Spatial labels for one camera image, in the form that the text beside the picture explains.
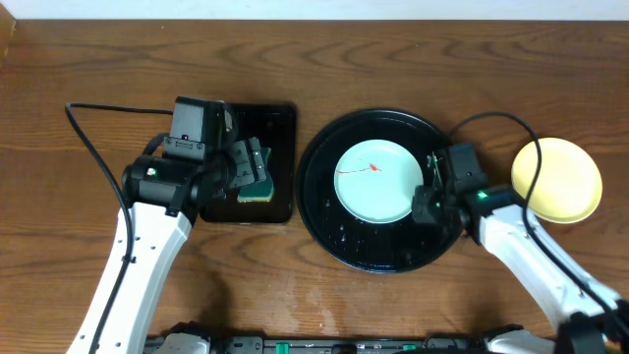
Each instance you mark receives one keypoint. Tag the light blue plate top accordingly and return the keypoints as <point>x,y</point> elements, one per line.
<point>375,181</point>

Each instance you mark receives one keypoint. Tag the black round tray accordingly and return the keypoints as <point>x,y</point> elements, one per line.
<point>394,247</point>

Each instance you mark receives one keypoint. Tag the yellow plate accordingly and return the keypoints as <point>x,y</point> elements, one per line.
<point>569,187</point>

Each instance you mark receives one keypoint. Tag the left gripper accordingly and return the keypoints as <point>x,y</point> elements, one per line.
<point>247,164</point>

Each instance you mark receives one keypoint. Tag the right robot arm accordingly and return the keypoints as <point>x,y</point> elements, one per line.
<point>585,313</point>

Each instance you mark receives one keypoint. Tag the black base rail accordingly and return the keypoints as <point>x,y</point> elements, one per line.
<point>190,338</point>

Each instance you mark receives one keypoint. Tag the black rectangular tray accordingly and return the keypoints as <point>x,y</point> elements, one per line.
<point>275,127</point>

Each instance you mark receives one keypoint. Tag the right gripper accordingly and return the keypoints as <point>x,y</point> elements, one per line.
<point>423,195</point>

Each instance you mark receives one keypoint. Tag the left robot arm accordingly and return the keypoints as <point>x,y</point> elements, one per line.
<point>161,199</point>

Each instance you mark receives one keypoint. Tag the green sponge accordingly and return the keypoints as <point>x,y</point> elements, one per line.
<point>261,191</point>

